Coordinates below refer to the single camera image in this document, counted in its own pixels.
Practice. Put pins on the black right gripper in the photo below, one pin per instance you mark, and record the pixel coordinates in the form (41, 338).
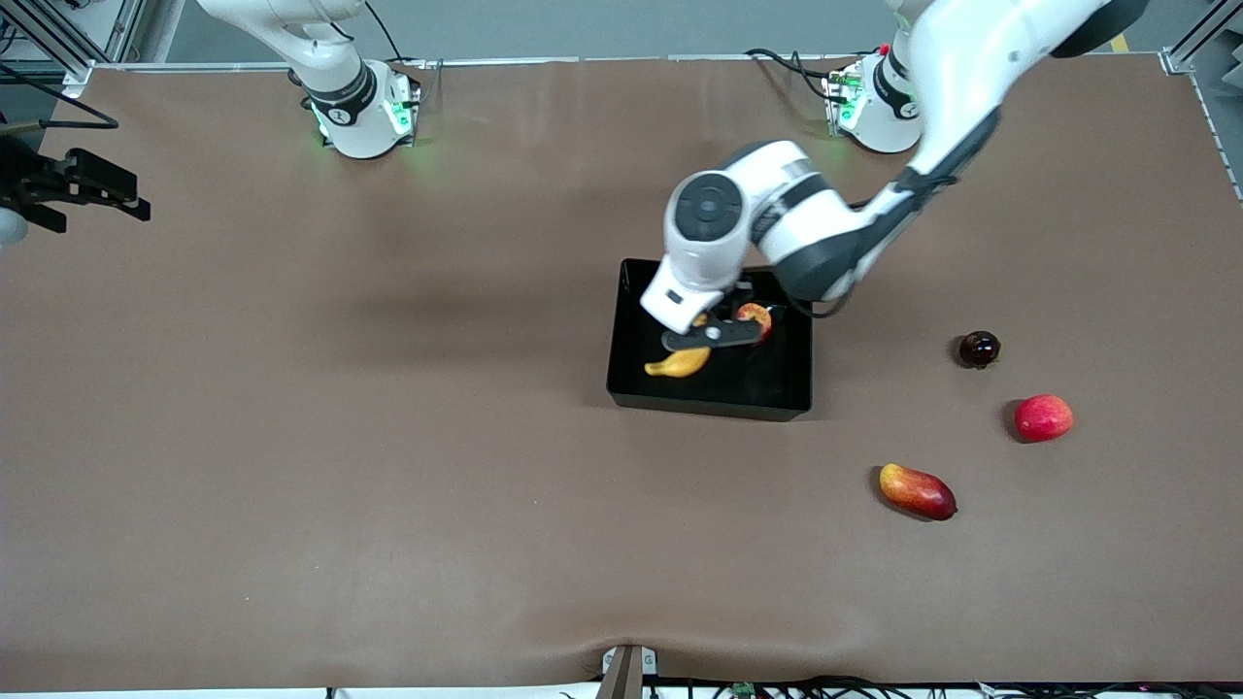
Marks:
(39, 182)

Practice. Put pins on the small red yellow apple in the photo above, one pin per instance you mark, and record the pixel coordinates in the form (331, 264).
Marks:
(759, 318)

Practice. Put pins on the yellow banana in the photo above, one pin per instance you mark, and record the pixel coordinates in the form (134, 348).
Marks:
(685, 362)

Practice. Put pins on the black plastic box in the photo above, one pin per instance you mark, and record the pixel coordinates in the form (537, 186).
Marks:
(757, 383)

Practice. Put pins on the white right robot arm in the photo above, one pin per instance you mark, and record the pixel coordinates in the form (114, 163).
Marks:
(350, 107)

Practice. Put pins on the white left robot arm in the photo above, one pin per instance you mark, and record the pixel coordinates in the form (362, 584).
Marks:
(806, 223)

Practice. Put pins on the dark purple plum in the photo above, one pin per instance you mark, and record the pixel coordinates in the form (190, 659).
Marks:
(980, 349)

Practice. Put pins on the red yellow mango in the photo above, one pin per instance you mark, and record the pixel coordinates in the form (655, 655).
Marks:
(917, 491)

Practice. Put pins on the brown table cover sheet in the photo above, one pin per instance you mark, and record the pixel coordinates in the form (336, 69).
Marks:
(621, 534)

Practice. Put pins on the round red fruit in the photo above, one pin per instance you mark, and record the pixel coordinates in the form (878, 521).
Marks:
(1044, 417)

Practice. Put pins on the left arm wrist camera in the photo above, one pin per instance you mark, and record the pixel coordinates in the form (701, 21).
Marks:
(714, 335)

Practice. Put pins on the aluminium frame with black bars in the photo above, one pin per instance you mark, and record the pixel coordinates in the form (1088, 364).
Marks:
(121, 29)

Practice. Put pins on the aluminium frame corner post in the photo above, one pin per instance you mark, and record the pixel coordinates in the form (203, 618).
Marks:
(1190, 44)

